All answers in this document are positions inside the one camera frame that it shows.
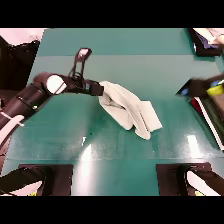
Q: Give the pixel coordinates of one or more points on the black garment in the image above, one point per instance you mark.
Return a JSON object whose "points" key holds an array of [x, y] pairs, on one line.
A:
{"points": [[203, 50]]}

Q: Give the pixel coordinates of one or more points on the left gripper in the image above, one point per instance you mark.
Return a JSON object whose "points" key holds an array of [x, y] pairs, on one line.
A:
{"points": [[85, 86]]}

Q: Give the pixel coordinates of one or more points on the white garment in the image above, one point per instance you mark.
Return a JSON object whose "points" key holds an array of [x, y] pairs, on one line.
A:
{"points": [[125, 105]]}

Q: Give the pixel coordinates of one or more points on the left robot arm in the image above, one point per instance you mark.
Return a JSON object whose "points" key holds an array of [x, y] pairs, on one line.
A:
{"points": [[25, 100]]}

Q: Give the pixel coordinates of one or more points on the cream garment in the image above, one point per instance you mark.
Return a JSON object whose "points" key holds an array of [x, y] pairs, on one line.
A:
{"points": [[210, 33]]}

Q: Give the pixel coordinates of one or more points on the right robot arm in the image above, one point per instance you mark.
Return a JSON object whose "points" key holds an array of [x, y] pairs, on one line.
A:
{"points": [[198, 87]]}

